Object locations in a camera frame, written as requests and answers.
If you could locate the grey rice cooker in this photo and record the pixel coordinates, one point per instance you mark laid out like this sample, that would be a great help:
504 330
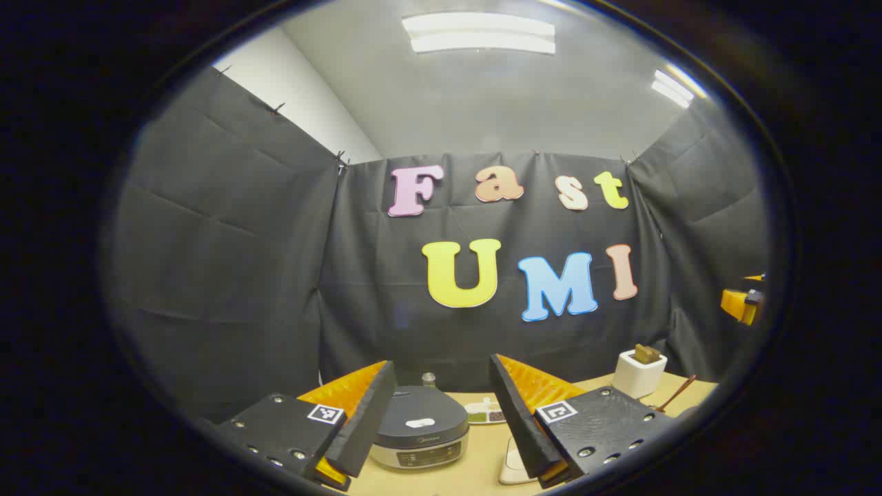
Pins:
420 441

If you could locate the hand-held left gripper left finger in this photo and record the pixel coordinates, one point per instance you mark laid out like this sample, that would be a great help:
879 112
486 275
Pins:
365 427

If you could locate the white chopstick holder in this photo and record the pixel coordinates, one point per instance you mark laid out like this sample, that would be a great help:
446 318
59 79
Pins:
637 377

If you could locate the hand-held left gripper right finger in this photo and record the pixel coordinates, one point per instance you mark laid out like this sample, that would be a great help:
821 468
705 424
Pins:
520 427

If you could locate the white divided grain dish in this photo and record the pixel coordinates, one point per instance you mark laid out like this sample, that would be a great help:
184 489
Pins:
482 413

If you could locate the small ceiling light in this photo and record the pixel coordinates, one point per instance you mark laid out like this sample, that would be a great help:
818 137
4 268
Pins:
672 88

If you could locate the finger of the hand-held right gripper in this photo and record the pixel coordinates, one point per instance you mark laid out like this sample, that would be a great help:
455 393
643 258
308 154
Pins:
736 303

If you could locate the brown wooden spoon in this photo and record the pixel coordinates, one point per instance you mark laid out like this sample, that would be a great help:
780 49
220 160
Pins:
679 391

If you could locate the long ceiling light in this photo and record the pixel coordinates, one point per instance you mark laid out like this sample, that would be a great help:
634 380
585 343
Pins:
479 33

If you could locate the small clear glass bottle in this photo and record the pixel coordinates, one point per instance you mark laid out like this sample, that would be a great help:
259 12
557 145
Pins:
428 379

